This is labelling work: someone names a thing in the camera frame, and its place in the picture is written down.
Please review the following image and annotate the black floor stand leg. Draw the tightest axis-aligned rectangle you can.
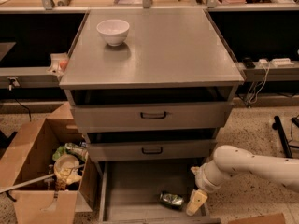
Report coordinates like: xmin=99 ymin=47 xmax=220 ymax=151
xmin=272 ymin=116 xmax=292 ymax=158

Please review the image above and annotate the green drink can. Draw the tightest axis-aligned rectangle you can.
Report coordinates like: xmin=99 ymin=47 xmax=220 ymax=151
xmin=159 ymin=191 xmax=184 ymax=210

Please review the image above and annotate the middle grey drawer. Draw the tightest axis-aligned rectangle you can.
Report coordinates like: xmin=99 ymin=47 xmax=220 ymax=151
xmin=87 ymin=139 xmax=216 ymax=161

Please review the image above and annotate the brown cardboard box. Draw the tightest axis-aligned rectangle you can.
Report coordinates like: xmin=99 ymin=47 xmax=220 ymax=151
xmin=0 ymin=103 xmax=98 ymax=224

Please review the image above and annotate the grey drawer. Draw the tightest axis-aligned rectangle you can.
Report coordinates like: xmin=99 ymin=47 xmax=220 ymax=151
xmin=87 ymin=139 xmax=216 ymax=161
xmin=71 ymin=102 xmax=233 ymax=133
xmin=99 ymin=159 xmax=221 ymax=224

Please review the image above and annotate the white paper cup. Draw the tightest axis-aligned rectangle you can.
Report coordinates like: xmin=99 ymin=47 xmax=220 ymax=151
xmin=54 ymin=154 xmax=79 ymax=179

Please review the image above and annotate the black wall cable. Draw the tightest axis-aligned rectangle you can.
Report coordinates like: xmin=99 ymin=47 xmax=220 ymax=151
xmin=8 ymin=84 xmax=33 ymax=122

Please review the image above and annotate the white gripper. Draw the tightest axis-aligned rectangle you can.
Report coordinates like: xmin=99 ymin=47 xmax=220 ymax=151
xmin=186 ymin=162 xmax=223 ymax=216

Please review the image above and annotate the small tray with orange ball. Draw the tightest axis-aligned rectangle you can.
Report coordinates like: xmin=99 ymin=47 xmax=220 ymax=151
xmin=47 ymin=53 xmax=69 ymax=77

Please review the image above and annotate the bottom grey drawer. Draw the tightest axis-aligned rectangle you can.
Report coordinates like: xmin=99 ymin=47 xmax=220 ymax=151
xmin=99 ymin=159 xmax=221 ymax=224

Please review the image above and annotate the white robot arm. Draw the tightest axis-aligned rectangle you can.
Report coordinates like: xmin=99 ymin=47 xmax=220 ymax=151
xmin=186 ymin=146 xmax=299 ymax=216

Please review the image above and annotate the grey metal drawer cabinet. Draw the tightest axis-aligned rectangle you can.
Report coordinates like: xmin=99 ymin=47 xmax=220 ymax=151
xmin=59 ymin=7 xmax=245 ymax=224

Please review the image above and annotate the grey metal rod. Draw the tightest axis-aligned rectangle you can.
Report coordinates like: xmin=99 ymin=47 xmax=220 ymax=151
xmin=0 ymin=164 xmax=84 ymax=194

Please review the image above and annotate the white ceramic bowl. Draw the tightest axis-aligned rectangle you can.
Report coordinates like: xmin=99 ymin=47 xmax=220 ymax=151
xmin=96 ymin=20 xmax=130 ymax=46

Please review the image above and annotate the green snack bag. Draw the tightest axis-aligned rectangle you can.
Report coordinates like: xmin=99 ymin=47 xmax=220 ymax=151
xmin=52 ymin=143 xmax=88 ymax=161

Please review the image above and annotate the top grey drawer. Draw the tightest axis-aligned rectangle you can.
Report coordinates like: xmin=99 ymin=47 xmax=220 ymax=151
xmin=71 ymin=102 xmax=233 ymax=133

